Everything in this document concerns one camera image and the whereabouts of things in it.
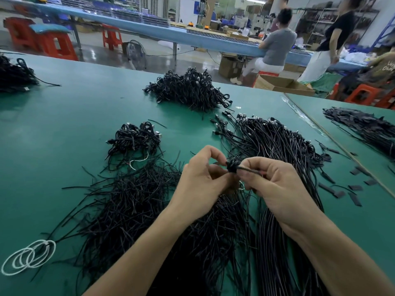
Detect red stool with blue seat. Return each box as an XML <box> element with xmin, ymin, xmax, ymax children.
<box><xmin>29</xmin><ymin>23</ymin><xmax>79</xmax><ymax>61</ymax></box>

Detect person's left forearm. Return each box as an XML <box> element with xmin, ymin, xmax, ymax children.
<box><xmin>83</xmin><ymin>206</ymin><xmax>186</xmax><ymax>296</ymax></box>

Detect green bag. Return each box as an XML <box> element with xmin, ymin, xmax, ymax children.
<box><xmin>310</xmin><ymin>72</ymin><xmax>343</xmax><ymax>98</ymax></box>

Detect bunch of white wire rings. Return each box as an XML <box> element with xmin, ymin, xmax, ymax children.
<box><xmin>1</xmin><ymin>239</ymin><xmax>57</xmax><ymax>277</ymax></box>

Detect blue metal rack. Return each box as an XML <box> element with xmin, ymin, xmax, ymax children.
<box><xmin>370</xmin><ymin>14</ymin><xmax>395</xmax><ymax>48</ymax></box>

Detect long blue workbench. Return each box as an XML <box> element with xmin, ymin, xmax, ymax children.
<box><xmin>0</xmin><ymin>0</ymin><xmax>365</xmax><ymax>72</ymax></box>

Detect person's right hand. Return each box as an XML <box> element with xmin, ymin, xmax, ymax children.
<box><xmin>236</xmin><ymin>156</ymin><xmax>328</xmax><ymax>243</ymax></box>

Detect pile of white bags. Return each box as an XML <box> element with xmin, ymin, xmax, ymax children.
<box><xmin>342</xmin><ymin>51</ymin><xmax>371</xmax><ymax>65</ymax></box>

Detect bundle of long black cables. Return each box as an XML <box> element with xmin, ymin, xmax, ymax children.
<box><xmin>210</xmin><ymin>111</ymin><xmax>334</xmax><ymax>296</ymax></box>

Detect scattered dark tie pieces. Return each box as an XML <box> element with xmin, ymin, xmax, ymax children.
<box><xmin>315</xmin><ymin>140</ymin><xmax>379</xmax><ymax>207</ymax></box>

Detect small cluster of knotted cables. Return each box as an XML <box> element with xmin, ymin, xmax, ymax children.
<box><xmin>105</xmin><ymin>121</ymin><xmax>163</xmax><ymax>171</ymax></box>

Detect spread of straight black cables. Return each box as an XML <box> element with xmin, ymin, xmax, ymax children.
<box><xmin>323</xmin><ymin>106</ymin><xmax>395</xmax><ymax>159</ymax></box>

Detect small cardboard box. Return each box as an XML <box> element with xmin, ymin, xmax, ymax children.
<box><xmin>218</xmin><ymin>55</ymin><xmax>245</xmax><ymax>79</ymax></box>

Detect grey floor fan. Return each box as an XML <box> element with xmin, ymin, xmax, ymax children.
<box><xmin>123</xmin><ymin>40</ymin><xmax>148</xmax><ymax>70</ymax></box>

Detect single black cable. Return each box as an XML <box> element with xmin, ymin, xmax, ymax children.
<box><xmin>225</xmin><ymin>157</ymin><xmax>267</xmax><ymax>178</ymax></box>

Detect pile of black cables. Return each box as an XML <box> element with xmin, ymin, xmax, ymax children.
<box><xmin>46</xmin><ymin>123</ymin><xmax>260</xmax><ymax>296</ymax></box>

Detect white pillar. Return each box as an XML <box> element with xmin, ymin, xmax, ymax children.
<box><xmin>178</xmin><ymin>0</ymin><xmax>200</xmax><ymax>25</ymax></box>

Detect person's left hand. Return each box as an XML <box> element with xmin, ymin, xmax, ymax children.
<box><xmin>167</xmin><ymin>145</ymin><xmax>238</xmax><ymax>227</ymax></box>

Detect heap of black cables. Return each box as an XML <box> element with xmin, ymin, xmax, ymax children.
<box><xmin>143</xmin><ymin>67</ymin><xmax>233</xmax><ymax>113</ymax></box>
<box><xmin>0</xmin><ymin>53</ymin><xmax>60</xmax><ymax>93</ymax></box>

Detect metal storage shelf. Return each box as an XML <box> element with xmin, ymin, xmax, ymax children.
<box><xmin>296</xmin><ymin>6</ymin><xmax>379</xmax><ymax>47</ymax></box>

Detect red plastic stool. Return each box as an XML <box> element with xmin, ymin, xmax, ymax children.
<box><xmin>101</xmin><ymin>24</ymin><xmax>123</xmax><ymax>51</ymax></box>
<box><xmin>344</xmin><ymin>83</ymin><xmax>395</xmax><ymax>109</ymax></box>
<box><xmin>3</xmin><ymin>16</ymin><xmax>38</xmax><ymax>52</ymax></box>

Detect open cardboard box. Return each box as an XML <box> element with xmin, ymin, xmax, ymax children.
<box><xmin>253</xmin><ymin>74</ymin><xmax>316</xmax><ymax>97</ymax></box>

